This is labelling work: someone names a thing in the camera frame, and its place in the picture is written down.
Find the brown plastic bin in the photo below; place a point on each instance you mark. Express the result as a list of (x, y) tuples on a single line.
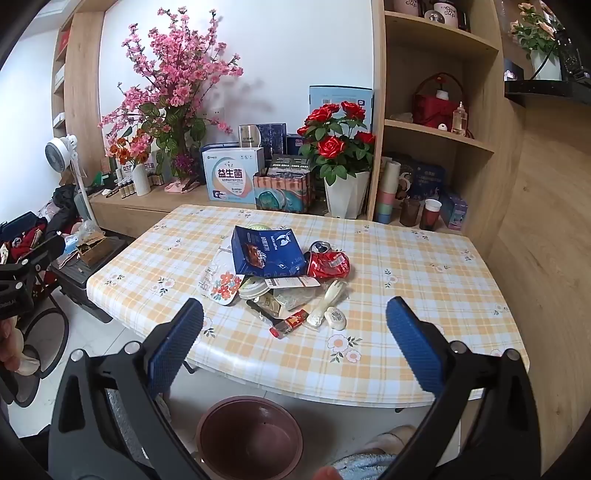
[(249, 443)]

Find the wooden sideboard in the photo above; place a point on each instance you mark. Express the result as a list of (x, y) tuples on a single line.
[(129, 214)]

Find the person's left hand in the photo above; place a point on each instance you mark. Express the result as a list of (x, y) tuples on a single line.
[(9, 346)]

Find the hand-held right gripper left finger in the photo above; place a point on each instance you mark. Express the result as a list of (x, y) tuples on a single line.
[(178, 344)]

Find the crushed drink can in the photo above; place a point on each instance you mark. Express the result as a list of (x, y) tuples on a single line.
[(330, 267)]

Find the orange flowers in ribbed vase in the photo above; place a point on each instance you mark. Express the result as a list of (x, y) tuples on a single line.
[(141, 181)]

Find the row of small brown bottles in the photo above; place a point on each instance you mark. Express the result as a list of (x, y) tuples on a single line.
[(123, 189)]

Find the olive foil packet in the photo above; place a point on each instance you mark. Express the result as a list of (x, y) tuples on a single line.
[(268, 305)]

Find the purple box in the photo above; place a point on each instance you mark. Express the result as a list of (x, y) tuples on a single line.
[(455, 212)]

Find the large light blue box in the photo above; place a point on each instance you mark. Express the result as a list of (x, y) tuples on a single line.
[(323, 97)]

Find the wooden shelf unit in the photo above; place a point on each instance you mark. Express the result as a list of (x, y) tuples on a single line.
[(438, 137)]

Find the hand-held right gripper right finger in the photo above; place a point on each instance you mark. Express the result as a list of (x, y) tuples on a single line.
[(413, 344)]

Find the pink pouch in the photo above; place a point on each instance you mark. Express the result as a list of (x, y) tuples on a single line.
[(182, 186)]

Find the glass bottle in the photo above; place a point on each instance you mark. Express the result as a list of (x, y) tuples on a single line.
[(459, 121)]

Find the clear bag of white cutlery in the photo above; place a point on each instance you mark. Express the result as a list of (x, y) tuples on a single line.
[(293, 297)]

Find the stack of pastel cups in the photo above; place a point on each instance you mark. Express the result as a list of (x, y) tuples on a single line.
[(387, 194)]

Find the light blue fleece clothing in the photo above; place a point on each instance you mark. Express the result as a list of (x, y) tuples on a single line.
[(364, 468)]

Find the blue coffee bag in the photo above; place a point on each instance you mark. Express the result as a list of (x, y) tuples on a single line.
[(272, 251)]

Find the dark blue gift box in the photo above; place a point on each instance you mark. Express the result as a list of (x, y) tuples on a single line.
[(427, 180)]

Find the white and blue carton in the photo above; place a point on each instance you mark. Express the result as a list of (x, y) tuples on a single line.
[(231, 177)]

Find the pile of clothes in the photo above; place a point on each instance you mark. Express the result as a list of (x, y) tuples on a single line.
[(64, 203)]

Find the red gift basket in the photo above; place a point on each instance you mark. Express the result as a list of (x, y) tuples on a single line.
[(434, 110)]

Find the yellow checked floral tablecloth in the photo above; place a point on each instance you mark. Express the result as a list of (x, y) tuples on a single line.
[(415, 277)]

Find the green paper yogurt cup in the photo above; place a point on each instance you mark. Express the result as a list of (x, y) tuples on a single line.
[(258, 227)]

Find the pink blossom plant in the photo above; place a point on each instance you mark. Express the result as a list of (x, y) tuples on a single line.
[(180, 78)]

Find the shrink-wrapped pack of cans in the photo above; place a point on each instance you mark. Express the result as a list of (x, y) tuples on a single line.
[(281, 196)]

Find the black flat box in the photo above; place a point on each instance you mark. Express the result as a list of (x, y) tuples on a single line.
[(288, 165)]

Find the red roses in white pot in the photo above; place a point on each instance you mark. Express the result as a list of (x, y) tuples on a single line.
[(344, 198)]

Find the small white oval packet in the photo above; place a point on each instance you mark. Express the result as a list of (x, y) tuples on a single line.
[(334, 318)]

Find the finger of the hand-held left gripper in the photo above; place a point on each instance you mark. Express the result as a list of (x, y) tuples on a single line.
[(46, 249)]

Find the black plastic razor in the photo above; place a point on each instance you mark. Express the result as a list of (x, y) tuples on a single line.
[(257, 310)]

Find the stack of paper lids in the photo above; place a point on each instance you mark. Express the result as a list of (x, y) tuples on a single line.
[(254, 290)]

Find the white standing fan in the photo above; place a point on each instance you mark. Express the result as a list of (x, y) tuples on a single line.
[(57, 154)]

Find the red cup with white rim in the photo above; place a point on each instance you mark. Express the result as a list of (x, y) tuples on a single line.
[(429, 217)]

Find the red snack wrapper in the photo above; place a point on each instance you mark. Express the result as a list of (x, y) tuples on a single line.
[(291, 322)]

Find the black storage case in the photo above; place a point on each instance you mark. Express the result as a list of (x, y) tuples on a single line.
[(74, 279)]

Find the pink roses in white pot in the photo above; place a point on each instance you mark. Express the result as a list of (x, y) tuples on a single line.
[(547, 64)]

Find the white wall socket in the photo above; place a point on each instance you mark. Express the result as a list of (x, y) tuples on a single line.
[(214, 113)]

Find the dark blue patterned box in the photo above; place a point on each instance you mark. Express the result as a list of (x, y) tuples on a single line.
[(272, 138)]

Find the brown cup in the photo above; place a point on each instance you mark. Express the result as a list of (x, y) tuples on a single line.
[(410, 213)]

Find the clear floral plastic packet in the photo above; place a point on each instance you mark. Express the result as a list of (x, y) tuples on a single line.
[(226, 284)]

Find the black shelf board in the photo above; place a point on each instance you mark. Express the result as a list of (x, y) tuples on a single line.
[(545, 90)]

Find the small white green box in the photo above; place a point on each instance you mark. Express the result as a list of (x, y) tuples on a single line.
[(249, 136)]

